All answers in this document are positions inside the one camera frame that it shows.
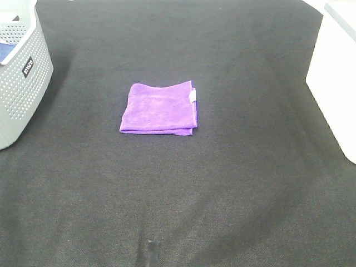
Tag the white plastic container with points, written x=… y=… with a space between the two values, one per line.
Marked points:
x=331 y=73

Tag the grey perforated plastic basket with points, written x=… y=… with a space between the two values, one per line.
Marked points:
x=26 y=71

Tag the blue cloth in basket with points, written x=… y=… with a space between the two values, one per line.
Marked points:
x=5 y=50

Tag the black tape strip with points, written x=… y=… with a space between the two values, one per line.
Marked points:
x=153 y=248

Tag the black fabric table mat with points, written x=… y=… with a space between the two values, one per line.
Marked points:
x=260 y=182

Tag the purple folded towel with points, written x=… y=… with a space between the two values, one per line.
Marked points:
x=160 y=110

